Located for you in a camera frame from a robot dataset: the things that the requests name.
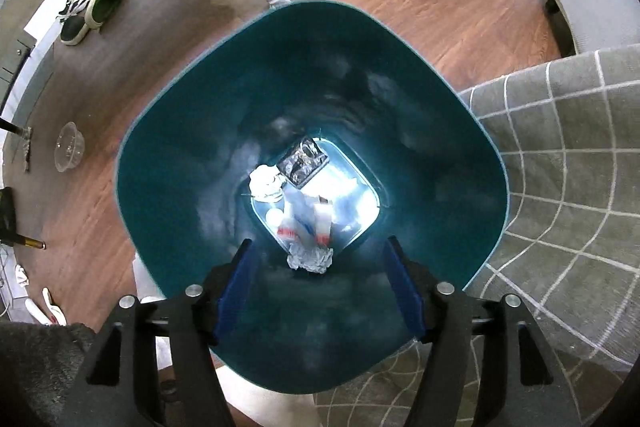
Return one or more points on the black white sneaker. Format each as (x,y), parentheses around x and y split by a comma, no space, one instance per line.
(74,30)

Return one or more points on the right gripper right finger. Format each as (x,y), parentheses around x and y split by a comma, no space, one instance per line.
(521,382)

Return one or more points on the crumpled white paper ball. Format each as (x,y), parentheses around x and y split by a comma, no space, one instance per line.
(315,259)

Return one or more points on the green white sneaker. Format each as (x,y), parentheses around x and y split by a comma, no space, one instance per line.
(99,11)

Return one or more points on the grey armchair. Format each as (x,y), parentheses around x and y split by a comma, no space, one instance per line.
(581,26)

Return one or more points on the grey checked tablecloth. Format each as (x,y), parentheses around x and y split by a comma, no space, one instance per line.
(568,134)

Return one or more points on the teal trash bin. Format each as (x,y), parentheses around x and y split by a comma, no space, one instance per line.
(432,178)

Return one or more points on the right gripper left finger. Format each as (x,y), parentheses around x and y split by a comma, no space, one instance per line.
(118,383)

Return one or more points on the clear plastic bowl on floor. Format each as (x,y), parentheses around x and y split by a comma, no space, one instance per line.
(69,148)

